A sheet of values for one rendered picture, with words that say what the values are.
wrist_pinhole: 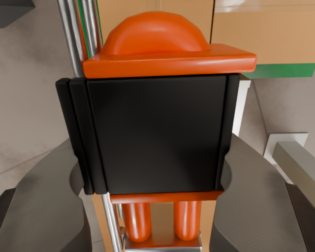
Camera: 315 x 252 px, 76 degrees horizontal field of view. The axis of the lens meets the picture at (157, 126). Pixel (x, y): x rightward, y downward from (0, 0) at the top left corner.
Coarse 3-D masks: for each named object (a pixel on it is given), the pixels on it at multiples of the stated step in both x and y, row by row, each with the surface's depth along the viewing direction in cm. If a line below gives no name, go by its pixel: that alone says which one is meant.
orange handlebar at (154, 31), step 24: (120, 24) 10; (144, 24) 9; (168, 24) 9; (192, 24) 10; (120, 48) 9; (144, 48) 10; (168, 48) 10; (192, 48) 10; (144, 216) 15; (192, 216) 15
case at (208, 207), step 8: (96, 200) 57; (208, 200) 57; (96, 208) 58; (208, 208) 59; (104, 216) 60; (200, 216) 61; (208, 216) 61; (104, 224) 62; (120, 224) 62; (200, 224) 62; (208, 224) 63; (104, 232) 64; (208, 232) 64; (104, 240) 66; (208, 240) 67; (112, 248) 68; (208, 248) 69
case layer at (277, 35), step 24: (120, 0) 68; (144, 0) 68; (168, 0) 68; (192, 0) 68; (216, 0) 69; (240, 0) 69; (264, 0) 69; (288, 0) 69; (312, 0) 69; (216, 24) 72; (240, 24) 72; (264, 24) 72; (288, 24) 72; (312, 24) 72; (240, 48) 76; (264, 48) 76; (288, 48) 76; (312, 48) 76
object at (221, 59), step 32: (96, 64) 8; (128, 64) 8; (160, 64) 8; (192, 64) 8; (224, 64) 8; (96, 96) 9; (128, 96) 9; (160, 96) 9; (192, 96) 9; (224, 96) 9; (96, 128) 10; (128, 128) 10; (160, 128) 10; (192, 128) 10; (224, 128) 10; (128, 160) 11; (160, 160) 11; (192, 160) 11; (128, 192) 12; (160, 192) 12; (192, 192) 12
